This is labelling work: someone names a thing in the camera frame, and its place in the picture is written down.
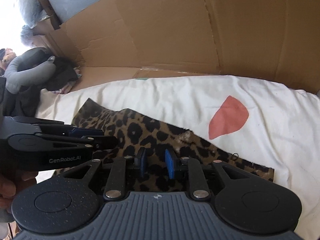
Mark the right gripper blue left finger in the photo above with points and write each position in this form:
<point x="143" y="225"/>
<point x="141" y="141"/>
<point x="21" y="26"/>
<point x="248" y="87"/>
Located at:
<point x="140" y="160"/>

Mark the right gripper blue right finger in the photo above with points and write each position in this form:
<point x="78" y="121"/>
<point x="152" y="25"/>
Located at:
<point x="170" y="161"/>

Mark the leopard print garment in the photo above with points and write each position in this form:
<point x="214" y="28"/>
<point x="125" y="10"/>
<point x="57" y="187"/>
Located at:
<point x="135" y="130"/>

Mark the person left hand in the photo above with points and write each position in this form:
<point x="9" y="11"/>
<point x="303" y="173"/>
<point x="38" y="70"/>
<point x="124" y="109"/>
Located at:
<point x="9" y="189"/>

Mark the dark grey trousers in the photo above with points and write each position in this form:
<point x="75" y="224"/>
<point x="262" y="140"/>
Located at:
<point x="24" y="103"/>

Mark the floral patterned garment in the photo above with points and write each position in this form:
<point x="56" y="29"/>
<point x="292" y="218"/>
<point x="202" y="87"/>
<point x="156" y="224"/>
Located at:
<point x="64" y="77"/>

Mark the white cartoon bear bedsheet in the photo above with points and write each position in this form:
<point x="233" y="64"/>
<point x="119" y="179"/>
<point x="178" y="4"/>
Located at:
<point x="263" y="122"/>

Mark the brown cardboard sheet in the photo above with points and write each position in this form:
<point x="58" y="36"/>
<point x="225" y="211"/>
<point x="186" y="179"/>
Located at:
<point x="275" y="40"/>

